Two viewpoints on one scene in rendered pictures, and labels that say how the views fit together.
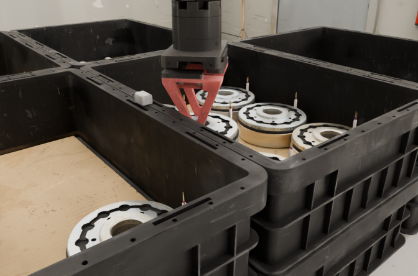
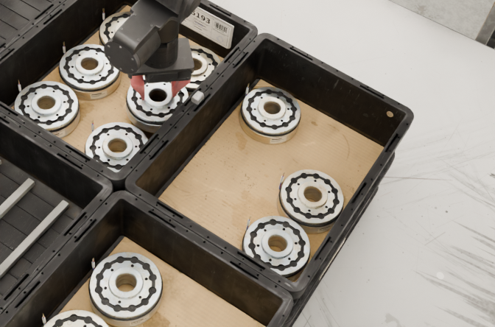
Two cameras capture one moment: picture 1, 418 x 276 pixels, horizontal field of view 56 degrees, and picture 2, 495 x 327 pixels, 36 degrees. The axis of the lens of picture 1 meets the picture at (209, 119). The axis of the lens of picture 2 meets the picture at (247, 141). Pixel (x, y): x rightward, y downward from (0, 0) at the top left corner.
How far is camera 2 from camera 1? 1.30 m
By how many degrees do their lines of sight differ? 88
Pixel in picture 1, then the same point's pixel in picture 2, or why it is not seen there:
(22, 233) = (269, 178)
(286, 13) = not seen: outside the picture
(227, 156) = (253, 47)
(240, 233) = (268, 59)
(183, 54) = (186, 57)
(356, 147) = (211, 5)
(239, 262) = (266, 69)
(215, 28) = not seen: hidden behind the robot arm
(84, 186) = (214, 171)
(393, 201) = not seen: hidden behind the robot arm
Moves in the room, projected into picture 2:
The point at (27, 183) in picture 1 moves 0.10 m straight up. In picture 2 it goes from (223, 208) to (230, 173)
